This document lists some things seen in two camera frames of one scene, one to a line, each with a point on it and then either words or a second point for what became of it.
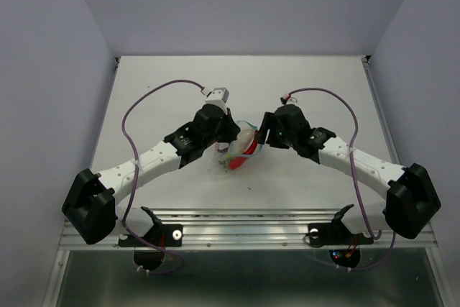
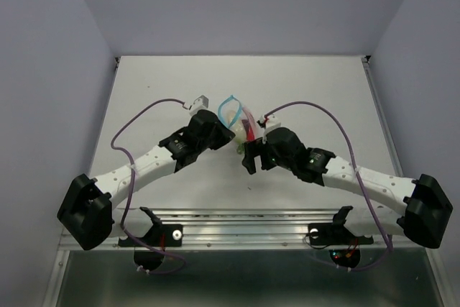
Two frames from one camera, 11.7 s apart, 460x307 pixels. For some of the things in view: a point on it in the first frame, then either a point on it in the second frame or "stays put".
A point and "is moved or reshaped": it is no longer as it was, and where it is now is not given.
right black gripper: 269,121 -> 253,148
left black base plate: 165,236 stays put
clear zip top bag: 236,153 is moved or reshaped
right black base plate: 335,234 stays put
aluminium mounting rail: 257,229 stays put
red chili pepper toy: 238,162 -> 249,133
